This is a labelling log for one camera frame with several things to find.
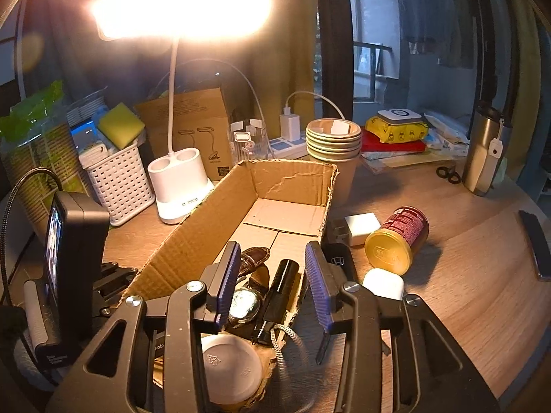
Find white round jar lid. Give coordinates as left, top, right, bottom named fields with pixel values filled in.
left=200, top=334, right=264, bottom=406

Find red can with yellow lid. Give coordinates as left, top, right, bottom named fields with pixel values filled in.
left=364, top=206, right=430, bottom=276

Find small white carton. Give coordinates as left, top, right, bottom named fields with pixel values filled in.
left=79, top=144, right=117, bottom=169

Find yellow sponge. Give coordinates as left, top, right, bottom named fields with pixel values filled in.
left=97, top=102, right=146, bottom=149

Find brown lamp carton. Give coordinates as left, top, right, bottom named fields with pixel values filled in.
left=133, top=87, right=235, bottom=181

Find black sliding door frame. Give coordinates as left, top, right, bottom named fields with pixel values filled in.
left=467, top=0, right=517, bottom=117

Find white plastic basket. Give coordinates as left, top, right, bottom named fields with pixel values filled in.
left=79, top=140, right=156, bottom=227

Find black car key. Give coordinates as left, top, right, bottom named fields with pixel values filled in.
left=322, top=243, right=359, bottom=285

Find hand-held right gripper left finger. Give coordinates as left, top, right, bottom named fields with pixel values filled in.
left=56, top=241, right=242, bottom=413

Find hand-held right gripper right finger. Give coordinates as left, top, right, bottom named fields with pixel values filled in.
left=305, top=241, right=502, bottom=413

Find hanging grey clothes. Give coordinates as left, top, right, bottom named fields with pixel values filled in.
left=400, top=0, right=478, bottom=70

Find stack of paper cups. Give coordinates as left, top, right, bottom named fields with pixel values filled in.
left=305, top=117, right=363, bottom=207

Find white earbuds case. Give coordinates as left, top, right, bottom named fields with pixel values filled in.
left=362, top=268, right=405, bottom=299

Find white power strip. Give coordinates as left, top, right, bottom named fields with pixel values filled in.
left=268, top=135, right=311, bottom=158

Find black smartphone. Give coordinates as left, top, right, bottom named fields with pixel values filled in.
left=519, top=209, right=551, bottom=281

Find wristwatch with brown leather strap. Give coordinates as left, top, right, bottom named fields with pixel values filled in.
left=228, top=246, right=272, bottom=325

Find grey braided cord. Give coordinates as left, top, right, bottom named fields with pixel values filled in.
left=269, top=325, right=304, bottom=379

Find white paper packets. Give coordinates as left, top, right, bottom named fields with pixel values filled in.
left=424, top=112, right=471, bottom=156

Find cardboard box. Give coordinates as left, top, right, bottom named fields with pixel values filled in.
left=116, top=159, right=339, bottom=413

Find clear plastic packaging stack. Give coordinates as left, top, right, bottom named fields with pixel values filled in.
left=64, top=88, right=108, bottom=123

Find steel thermos with tag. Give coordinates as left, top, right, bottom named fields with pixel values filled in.
left=462, top=102, right=513, bottom=197

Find bagged pack of paper cups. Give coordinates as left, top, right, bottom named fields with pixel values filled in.
left=0, top=80, right=93, bottom=242

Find white square power adapter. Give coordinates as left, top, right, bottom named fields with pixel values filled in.
left=329, top=213, right=382, bottom=249

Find clear plastic container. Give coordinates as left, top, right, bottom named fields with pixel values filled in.
left=227, top=117, right=271, bottom=168

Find white slim usb charger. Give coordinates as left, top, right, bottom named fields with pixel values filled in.
left=280, top=103, right=305, bottom=141

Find white desk lamp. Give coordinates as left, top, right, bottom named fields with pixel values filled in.
left=91, top=0, right=276, bottom=225

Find white charging cable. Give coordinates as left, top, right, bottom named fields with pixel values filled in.
left=284, top=91, right=347, bottom=121

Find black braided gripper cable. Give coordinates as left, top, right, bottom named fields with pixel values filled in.
left=0, top=167, right=60, bottom=310

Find yellow wet wipes pack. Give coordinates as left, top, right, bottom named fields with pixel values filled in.
left=365, top=107, right=430, bottom=145

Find blue tissue pack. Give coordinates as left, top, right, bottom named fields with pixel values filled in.
left=70, top=116, right=104, bottom=149

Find black handled scissors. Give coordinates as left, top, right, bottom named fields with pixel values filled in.
left=436, top=166, right=462, bottom=186

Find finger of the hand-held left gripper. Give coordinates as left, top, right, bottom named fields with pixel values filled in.
left=92, top=262, right=143, bottom=310

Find red flat packet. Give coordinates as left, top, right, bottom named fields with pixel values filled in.
left=361, top=129, right=427, bottom=154

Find tan paper envelope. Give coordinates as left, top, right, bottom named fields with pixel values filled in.
left=362, top=151, right=433, bottom=176

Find white lamp cable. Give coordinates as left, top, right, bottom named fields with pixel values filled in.
left=213, top=62, right=264, bottom=123

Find black cylindrical flashlight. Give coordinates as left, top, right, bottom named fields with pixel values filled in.
left=252, top=259, right=301, bottom=345

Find yellow curtain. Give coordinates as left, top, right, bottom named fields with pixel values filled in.
left=250, top=0, right=320, bottom=138
left=508, top=0, right=551, bottom=138

